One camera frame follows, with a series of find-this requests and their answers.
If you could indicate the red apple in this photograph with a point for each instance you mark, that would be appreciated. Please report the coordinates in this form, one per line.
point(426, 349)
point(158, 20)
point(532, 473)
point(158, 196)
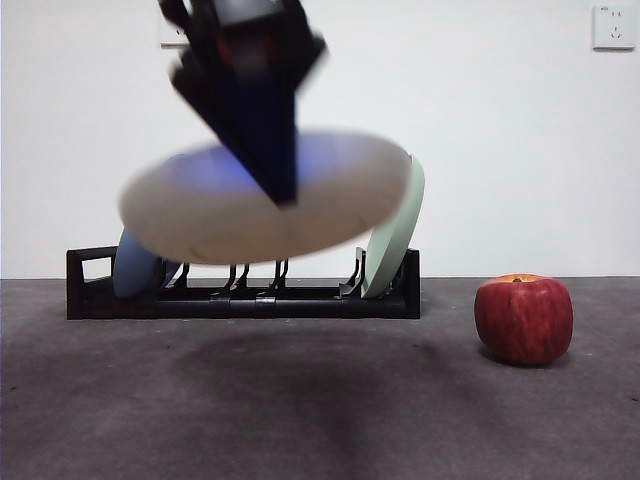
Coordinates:
point(522, 320)

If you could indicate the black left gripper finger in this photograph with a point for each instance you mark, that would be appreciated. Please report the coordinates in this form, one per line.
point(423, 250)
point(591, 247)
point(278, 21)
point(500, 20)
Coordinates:
point(220, 100)

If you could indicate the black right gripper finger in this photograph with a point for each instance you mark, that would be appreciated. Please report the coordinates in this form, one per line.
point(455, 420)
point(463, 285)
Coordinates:
point(277, 110)

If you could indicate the blue plate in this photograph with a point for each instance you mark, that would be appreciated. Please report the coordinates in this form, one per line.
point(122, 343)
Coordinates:
point(132, 272)

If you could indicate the green plate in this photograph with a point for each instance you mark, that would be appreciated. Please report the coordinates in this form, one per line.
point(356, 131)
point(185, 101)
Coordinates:
point(392, 250)

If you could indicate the white wall socket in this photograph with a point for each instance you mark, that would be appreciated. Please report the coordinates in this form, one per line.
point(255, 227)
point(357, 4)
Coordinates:
point(169, 40)
point(614, 27)

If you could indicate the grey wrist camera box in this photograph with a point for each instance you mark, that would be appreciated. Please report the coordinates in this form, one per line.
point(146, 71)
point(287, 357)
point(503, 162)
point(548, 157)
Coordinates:
point(245, 10)

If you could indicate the black plate rack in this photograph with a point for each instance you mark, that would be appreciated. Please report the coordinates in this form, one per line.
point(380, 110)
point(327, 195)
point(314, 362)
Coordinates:
point(100, 302)

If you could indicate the cream yellow plate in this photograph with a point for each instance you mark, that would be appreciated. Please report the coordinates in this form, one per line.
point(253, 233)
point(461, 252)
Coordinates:
point(225, 230)

